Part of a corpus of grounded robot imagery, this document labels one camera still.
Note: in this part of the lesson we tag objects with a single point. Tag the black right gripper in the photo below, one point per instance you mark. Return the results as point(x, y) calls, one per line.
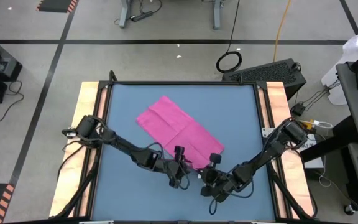
point(222, 185)

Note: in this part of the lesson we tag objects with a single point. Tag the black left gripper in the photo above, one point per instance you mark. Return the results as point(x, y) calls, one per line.
point(168, 168)

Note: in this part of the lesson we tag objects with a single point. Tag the pink towel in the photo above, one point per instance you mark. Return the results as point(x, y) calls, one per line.
point(172, 124)

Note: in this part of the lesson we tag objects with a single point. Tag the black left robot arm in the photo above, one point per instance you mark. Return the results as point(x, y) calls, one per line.
point(126, 146)

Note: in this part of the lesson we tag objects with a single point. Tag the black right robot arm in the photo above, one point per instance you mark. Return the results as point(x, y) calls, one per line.
point(269, 149)

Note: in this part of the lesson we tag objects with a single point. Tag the wooden table side board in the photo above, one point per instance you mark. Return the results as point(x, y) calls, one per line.
point(277, 99)
point(85, 93)

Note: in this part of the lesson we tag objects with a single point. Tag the white labelled box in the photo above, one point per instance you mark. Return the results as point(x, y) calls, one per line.
point(315, 163)

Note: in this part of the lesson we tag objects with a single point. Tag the black power adapter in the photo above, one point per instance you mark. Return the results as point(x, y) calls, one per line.
point(298, 109)

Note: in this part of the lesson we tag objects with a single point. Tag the black computer case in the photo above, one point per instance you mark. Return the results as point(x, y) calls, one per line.
point(266, 73)

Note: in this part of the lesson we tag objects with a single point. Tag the black desk base beam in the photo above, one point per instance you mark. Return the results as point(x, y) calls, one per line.
point(328, 141)

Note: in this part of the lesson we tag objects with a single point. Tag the black caster wheel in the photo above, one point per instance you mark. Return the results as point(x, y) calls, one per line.
point(349, 210)

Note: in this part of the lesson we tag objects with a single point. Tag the black power strip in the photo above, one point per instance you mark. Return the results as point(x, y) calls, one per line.
point(141, 16)

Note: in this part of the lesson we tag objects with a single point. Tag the grey desk leg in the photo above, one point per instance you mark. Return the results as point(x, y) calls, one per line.
point(217, 15)
point(125, 15)

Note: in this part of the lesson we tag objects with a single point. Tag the white fabric covered object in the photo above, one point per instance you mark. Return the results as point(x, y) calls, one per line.
point(357, 43)

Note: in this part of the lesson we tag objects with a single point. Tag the black machine housing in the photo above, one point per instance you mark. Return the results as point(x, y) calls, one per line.
point(2, 62)

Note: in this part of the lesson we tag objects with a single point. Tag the white metal bracket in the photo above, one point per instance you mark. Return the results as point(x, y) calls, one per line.
point(266, 132)

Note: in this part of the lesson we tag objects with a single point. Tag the black diagonal frame strut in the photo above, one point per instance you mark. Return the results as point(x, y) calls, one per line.
point(287, 199)
point(73, 196)

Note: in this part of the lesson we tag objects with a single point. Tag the black table frame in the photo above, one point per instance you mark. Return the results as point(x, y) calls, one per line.
point(182, 83)

